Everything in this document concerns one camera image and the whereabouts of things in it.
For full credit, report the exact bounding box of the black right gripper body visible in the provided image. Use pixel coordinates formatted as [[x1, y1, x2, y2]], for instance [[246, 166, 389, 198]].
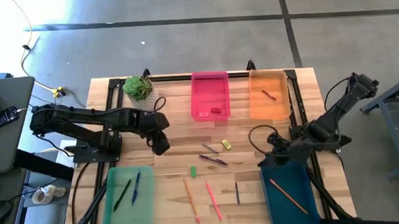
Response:
[[256, 132, 308, 168]]

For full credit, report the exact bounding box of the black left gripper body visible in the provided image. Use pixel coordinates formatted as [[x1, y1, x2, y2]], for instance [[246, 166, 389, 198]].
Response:
[[150, 127, 172, 157]]

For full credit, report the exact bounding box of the orange pencil with eraser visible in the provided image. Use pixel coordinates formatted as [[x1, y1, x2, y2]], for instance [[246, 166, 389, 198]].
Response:
[[268, 176, 309, 217], [183, 177, 202, 224]]

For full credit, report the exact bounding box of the grey crayon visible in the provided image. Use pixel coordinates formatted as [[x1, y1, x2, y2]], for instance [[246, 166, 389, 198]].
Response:
[[202, 142, 220, 155]]

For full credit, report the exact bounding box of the blue ballpoint pen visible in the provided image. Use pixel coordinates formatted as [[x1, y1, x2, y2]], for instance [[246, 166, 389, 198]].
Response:
[[129, 171, 143, 206]]

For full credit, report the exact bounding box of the purple pen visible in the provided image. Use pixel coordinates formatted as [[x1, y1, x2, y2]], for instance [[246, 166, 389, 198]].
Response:
[[199, 153, 229, 169]]

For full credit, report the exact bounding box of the brown marker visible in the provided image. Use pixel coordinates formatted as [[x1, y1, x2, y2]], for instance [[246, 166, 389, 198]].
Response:
[[261, 89, 277, 102]]

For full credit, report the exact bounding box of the dark green pen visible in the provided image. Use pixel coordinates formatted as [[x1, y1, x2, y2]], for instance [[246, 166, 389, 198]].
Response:
[[111, 178, 135, 212]]

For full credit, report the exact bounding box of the orange translucent plastic bin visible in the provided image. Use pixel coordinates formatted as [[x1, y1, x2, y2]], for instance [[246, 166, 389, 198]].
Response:
[[247, 68, 292, 122]]

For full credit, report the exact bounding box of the succulent in patterned pot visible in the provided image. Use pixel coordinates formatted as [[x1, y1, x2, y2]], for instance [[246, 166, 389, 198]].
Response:
[[121, 74, 161, 114]]

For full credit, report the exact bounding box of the dark blue plastic bin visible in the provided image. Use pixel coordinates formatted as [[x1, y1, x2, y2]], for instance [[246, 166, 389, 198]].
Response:
[[260, 160, 321, 224]]

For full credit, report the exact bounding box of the pink translucent plastic bin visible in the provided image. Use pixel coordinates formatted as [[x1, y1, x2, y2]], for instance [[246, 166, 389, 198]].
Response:
[[188, 70, 232, 123]]

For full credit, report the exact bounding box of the pink pencil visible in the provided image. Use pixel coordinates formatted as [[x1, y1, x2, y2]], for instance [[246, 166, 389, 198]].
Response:
[[204, 180, 224, 223]]

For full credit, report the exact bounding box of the teal translucent plastic bin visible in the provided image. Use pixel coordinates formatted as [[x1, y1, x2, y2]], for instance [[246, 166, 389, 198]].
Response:
[[98, 164, 158, 224]]

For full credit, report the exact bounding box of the white mug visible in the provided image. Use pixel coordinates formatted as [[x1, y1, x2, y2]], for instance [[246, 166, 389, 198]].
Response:
[[30, 183, 68, 206]]

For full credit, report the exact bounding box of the dark side desk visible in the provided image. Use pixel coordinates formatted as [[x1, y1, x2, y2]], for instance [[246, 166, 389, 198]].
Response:
[[0, 76, 42, 173]]

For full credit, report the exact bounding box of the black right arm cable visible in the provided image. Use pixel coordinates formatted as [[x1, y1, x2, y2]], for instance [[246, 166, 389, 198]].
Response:
[[247, 123, 280, 157]]

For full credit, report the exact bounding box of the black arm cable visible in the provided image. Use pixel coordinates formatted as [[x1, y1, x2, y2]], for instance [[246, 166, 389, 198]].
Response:
[[152, 95, 168, 113], [247, 123, 280, 157]]

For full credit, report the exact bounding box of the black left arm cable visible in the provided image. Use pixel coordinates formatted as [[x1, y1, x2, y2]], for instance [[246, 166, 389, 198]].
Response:
[[152, 95, 168, 113]]

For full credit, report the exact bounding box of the black aluminium table frame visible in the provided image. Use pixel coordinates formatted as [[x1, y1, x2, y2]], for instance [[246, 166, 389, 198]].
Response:
[[56, 53, 358, 224]]

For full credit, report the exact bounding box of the yellow power cable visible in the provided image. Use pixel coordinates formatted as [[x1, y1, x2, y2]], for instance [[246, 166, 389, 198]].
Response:
[[11, 0, 66, 102]]

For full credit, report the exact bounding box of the metal cart frame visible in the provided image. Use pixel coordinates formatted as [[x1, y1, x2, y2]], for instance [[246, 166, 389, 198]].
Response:
[[357, 71, 399, 181]]

